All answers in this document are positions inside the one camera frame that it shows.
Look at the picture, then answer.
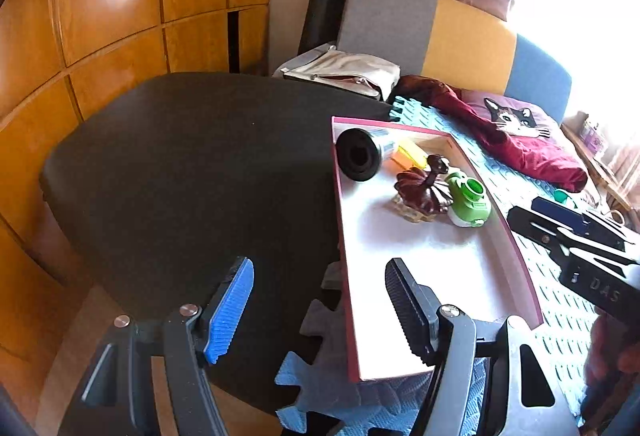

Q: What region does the dark brown pumpkin figurine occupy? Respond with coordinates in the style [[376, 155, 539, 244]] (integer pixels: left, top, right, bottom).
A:
[[394, 154, 454, 218]]

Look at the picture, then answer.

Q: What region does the green plastic spool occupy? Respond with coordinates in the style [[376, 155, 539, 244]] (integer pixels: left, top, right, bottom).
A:
[[553, 188, 578, 208]]

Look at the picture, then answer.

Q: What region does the right hand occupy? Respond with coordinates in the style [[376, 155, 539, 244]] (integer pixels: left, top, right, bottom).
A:
[[580, 308, 639, 428]]

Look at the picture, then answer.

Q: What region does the wooden side table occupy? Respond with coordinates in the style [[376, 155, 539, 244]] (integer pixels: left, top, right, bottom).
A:
[[561, 113, 639, 214]]

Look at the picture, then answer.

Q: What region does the pink edged white tray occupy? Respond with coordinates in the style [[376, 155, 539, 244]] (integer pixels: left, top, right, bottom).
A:
[[330, 115, 545, 383]]

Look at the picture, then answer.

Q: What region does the maroon folded blanket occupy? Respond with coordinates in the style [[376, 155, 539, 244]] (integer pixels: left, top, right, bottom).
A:
[[390, 75, 588, 193]]

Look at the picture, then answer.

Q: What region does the purple box on table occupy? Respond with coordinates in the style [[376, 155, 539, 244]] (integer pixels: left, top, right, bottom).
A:
[[579, 118, 604, 156]]

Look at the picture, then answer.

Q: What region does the yellow orange small toy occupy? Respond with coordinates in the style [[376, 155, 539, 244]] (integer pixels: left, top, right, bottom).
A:
[[392, 140, 428, 170]]

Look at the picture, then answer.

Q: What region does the black cylinder lens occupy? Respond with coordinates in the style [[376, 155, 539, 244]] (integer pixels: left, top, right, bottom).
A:
[[335, 127, 396, 182]]

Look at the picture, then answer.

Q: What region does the pink cat pillow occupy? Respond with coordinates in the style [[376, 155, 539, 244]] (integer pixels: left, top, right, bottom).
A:
[[459, 89, 570, 151]]

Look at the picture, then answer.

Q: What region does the beige bag on bed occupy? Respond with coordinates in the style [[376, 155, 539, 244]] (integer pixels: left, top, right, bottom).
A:
[[272, 43, 400, 101]]

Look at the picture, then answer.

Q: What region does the tricolour bed headboard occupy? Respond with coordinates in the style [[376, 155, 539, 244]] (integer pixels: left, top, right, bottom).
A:
[[336, 0, 572, 123]]

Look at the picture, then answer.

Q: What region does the black rolled yoga mat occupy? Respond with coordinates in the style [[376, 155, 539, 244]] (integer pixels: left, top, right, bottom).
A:
[[298, 0, 346, 55]]

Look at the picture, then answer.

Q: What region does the green white toy camera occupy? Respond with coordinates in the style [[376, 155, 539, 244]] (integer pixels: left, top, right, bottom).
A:
[[445, 168, 492, 228]]

